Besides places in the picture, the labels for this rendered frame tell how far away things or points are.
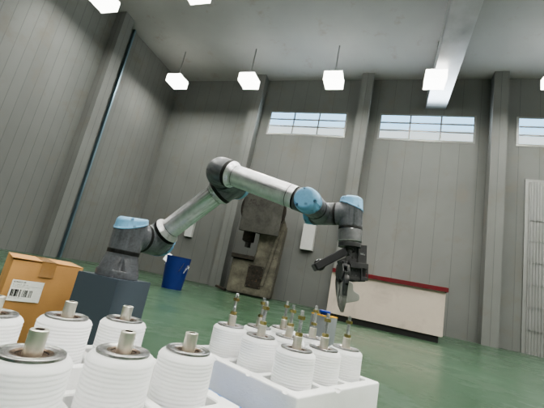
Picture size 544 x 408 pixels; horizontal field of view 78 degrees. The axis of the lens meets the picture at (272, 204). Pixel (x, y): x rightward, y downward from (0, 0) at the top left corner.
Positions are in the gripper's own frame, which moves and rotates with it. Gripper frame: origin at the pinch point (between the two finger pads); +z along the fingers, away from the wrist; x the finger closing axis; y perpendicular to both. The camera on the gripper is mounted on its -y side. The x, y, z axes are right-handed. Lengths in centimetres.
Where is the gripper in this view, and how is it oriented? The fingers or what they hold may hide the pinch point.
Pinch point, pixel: (339, 307)
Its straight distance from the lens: 109.5
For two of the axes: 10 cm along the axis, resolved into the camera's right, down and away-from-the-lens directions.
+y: 9.9, 1.3, 0.9
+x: -1.2, 2.4, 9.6
